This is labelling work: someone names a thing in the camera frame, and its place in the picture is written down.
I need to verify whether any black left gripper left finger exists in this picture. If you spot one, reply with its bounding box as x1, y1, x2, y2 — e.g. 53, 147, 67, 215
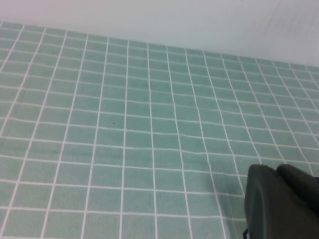
245, 163, 319, 239

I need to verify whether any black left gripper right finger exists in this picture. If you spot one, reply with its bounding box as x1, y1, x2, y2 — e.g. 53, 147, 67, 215
277, 163, 319, 220

